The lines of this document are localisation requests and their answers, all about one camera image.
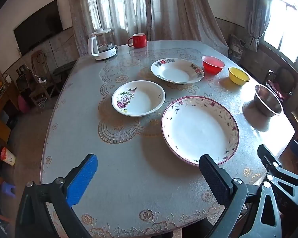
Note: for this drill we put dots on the yellow plastic bowl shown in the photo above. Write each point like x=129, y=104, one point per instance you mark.
x=238, y=75

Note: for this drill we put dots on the large purple-rimmed floral plate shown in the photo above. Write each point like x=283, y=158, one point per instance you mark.
x=201, y=129

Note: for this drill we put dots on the white plate with red-green print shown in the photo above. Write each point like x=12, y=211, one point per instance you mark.
x=176, y=72

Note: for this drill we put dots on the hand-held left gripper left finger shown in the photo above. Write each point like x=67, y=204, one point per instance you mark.
x=82, y=178

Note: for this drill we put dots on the sheer window curtain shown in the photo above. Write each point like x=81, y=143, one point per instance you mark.
x=106, y=7

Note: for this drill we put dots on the dark bench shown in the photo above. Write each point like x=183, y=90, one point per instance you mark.
x=63, y=68

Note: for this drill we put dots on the tied grey curtain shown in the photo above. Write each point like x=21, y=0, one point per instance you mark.
x=257, y=17

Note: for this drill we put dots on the floral lace tablecloth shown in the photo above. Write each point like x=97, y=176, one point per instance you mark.
x=129, y=153

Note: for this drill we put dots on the draped lace curtain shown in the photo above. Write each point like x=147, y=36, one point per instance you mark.
x=186, y=12

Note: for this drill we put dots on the red mug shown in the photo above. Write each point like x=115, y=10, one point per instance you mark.
x=138, y=40

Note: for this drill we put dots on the white glass electric kettle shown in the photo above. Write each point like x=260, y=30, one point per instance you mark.
x=101, y=44

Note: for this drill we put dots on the red plastic bowl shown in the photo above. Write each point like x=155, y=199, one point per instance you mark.
x=213, y=64

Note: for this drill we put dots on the wooden cabinet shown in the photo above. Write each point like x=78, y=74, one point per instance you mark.
x=0, y=99

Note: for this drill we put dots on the patterned sack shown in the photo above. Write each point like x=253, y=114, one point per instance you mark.
x=236, y=47

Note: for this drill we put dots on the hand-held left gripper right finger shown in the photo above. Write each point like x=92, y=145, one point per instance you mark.
x=214, y=181

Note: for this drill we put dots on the black wall television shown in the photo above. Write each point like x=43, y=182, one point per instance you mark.
x=37, y=27

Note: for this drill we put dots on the white rose-print deep plate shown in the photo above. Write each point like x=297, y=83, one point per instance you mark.
x=139, y=101

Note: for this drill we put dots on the wooden chair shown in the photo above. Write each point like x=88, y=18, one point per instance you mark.
x=43, y=79

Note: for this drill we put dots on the dark chair with red cloth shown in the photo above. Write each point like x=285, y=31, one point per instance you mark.
x=280, y=84

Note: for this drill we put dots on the bright window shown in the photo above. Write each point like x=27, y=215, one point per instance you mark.
x=285, y=24

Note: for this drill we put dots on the stainless steel bowl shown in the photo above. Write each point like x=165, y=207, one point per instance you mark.
x=268, y=99

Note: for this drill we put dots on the purple plastic stool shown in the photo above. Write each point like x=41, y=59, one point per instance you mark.
x=8, y=189

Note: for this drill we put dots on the red and white bucket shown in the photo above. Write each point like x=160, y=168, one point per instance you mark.
x=8, y=156

